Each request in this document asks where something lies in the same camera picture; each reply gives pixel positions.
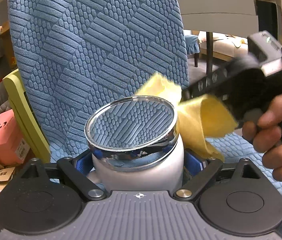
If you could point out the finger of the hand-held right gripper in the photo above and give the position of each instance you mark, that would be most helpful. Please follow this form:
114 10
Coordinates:
206 83

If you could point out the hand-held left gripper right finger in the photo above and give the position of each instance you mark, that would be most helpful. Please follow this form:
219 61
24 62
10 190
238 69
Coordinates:
193 165

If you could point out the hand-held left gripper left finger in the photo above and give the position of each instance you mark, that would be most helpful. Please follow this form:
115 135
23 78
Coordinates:
83 165

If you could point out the yellow cleaning cloth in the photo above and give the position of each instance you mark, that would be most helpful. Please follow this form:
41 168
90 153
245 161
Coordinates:
206 120

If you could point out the white container with glass lid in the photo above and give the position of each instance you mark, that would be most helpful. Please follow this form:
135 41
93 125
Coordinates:
141 165

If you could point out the person's right hand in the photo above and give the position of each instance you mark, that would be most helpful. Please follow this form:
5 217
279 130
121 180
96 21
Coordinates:
278 152

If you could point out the white sofa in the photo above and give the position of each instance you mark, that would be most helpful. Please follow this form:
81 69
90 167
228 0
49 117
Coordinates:
226 47

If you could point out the blue skirted chair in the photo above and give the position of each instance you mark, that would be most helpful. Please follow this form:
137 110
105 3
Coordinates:
192 45

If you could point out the white table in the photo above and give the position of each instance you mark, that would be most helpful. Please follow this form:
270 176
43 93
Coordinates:
218 7

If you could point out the pink cardboard box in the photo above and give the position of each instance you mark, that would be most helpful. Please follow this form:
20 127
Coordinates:
3 140

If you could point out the yellow-green plastic chair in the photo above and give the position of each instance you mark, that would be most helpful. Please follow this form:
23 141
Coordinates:
18 100

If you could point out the blue textured chair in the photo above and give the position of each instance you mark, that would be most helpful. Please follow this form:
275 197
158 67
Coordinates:
93 42

